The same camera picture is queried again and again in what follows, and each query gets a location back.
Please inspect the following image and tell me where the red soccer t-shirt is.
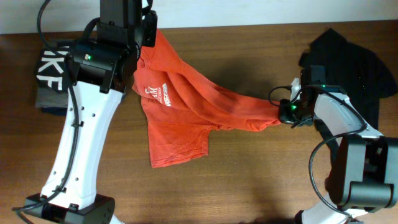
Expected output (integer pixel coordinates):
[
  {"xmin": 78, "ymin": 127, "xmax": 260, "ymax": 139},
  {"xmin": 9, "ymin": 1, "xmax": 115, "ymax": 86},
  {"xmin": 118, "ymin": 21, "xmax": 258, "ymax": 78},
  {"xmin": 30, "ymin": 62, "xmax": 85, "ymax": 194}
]
[{"xmin": 132, "ymin": 30, "xmax": 280, "ymax": 168}]

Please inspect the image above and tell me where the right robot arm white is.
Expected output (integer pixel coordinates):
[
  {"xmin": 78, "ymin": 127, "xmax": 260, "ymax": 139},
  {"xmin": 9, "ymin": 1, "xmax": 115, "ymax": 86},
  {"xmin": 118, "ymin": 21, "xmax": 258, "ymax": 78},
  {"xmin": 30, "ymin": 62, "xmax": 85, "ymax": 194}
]
[{"xmin": 279, "ymin": 66, "xmax": 397, "ymax": 223}]

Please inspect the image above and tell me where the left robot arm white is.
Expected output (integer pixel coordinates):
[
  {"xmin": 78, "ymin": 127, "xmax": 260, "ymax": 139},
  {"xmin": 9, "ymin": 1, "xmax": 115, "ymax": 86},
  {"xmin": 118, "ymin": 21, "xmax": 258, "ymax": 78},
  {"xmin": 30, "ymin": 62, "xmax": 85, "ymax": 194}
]
[{"xmin": 14, "ymin": 0, "xmax": 157, "ymax": 223}]

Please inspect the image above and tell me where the black t-shirt unfolded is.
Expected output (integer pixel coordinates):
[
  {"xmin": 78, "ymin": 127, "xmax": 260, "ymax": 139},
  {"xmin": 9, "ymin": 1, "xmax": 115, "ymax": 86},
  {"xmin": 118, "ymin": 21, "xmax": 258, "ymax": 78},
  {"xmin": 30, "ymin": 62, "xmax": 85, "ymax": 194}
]
[{"xmin": 298, "ymin": 27, "xmax": 398, "ymax": 166}]

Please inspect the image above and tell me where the folded black Nike t-shirt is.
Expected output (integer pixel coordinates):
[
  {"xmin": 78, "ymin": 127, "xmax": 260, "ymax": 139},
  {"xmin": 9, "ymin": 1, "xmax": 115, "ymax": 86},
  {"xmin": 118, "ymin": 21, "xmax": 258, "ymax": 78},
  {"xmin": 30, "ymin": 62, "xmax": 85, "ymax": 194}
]
[{"xmin": 34, "ymin": 46, "xmax": 70, "ymax": 93}]

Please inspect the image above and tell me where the folded grey t-shirt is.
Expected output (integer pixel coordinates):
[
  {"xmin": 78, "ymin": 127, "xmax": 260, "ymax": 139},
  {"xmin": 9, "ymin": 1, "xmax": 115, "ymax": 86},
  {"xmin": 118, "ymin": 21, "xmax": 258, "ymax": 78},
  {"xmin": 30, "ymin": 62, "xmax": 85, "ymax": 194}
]
[{"xmin": 35, "ymin": 40, "xmax": 126, "ymax": 110}]

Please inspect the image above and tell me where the folded navy t-shirt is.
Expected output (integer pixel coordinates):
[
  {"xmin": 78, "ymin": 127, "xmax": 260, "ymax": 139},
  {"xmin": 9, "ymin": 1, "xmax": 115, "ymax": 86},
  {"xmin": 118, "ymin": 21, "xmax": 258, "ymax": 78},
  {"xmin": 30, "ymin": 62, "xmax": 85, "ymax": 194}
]
[{"xmin": 41, "ymin": 95, "xmax": 126, "ymax": 116}]

